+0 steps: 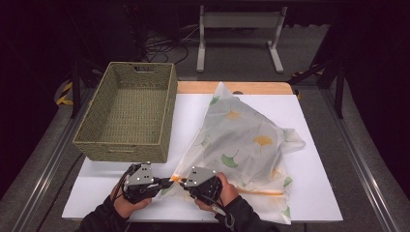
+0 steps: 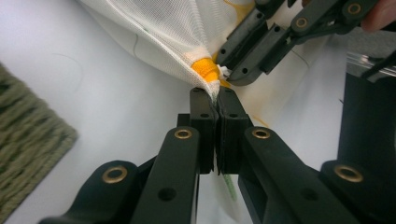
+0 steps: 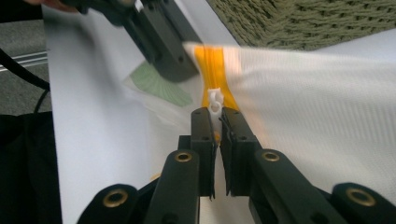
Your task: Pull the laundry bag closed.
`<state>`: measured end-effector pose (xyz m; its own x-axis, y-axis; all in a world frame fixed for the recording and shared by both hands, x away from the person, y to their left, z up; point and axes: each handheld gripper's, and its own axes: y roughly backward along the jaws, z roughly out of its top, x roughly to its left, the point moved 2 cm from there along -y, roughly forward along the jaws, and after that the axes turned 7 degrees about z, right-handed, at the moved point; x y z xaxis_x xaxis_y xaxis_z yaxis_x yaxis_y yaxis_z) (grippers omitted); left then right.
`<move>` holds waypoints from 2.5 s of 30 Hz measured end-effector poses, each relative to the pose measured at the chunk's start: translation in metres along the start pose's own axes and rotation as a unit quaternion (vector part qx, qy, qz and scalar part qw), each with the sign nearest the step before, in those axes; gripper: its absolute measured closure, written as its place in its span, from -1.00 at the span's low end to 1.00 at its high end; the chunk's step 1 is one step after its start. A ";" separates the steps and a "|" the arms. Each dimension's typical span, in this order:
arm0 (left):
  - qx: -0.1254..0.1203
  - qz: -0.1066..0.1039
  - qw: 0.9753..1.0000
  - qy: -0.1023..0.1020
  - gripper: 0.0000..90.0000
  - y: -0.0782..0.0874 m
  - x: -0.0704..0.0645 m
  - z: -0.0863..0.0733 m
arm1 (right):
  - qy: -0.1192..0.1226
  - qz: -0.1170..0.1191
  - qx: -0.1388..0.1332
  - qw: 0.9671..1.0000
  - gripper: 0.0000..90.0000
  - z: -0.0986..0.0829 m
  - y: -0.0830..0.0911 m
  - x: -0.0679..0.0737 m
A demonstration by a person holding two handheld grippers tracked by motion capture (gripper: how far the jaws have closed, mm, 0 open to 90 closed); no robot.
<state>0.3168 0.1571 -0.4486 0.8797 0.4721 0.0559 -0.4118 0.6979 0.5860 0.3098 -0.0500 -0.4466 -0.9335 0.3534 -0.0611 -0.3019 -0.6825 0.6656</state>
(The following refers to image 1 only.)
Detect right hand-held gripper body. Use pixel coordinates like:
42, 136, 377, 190
183, 165, 223, 207

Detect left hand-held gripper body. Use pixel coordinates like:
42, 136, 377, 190
120, 161, 162, 205

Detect white leaf-print laundry bag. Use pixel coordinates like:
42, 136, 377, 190
159, 81, 307, 225

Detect person's left hand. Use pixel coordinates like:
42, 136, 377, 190
109, 185, 153, 219

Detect person's right hand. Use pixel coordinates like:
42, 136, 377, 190
193, 172, 240, 213

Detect green woven basket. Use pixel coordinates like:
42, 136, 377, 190
73, 61, 179, 163

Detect white board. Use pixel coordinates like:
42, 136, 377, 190
61, 93, 344, 223

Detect black metal stand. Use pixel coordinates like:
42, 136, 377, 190
288, 59, 346, 119
71, 59, 107, 119

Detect yellow-black striped tape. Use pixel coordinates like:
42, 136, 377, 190
56, 81, 74, 106
291, 63, 325, 79

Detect white metal stand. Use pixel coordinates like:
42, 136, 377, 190
196, 4, 288, 74

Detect left hand-held gripper cable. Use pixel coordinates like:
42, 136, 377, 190
110, 163, 138, 202

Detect hand-held gripper cable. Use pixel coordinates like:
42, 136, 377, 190
192, 192, 236, 230
110, 163, 138, 202

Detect right hand-held gripper cable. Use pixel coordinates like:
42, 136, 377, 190
192, 192, 236, 230

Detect aluminium rail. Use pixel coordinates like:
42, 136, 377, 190
11, 88, 98, 232
320, 88, 402, 232

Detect black floor cables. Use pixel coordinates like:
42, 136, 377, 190
141, 25, 201, 64

